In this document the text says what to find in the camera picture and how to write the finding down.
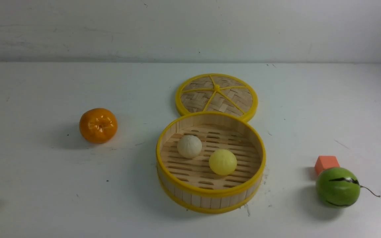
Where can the white toy bun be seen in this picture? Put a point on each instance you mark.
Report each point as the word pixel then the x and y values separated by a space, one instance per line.
pixel 189 146

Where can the woven bamboo steamer lid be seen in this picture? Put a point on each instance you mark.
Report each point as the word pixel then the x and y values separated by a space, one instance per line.
pixel 215 92

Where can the bamboo steamer tray yellow rim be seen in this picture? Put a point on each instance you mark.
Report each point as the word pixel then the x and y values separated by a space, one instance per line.
pixel 190 182

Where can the green toy watermelon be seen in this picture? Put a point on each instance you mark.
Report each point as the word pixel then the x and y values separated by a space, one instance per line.
pixel 339 188

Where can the orange foam cube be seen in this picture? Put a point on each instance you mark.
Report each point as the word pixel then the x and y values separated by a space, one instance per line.
pixel 324 162

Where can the yellow toy bun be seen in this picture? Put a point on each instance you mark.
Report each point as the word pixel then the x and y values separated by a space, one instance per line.
pixel 223 162

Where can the orange toy tangerine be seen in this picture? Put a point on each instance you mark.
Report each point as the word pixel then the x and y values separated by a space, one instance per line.
pixel 98 125

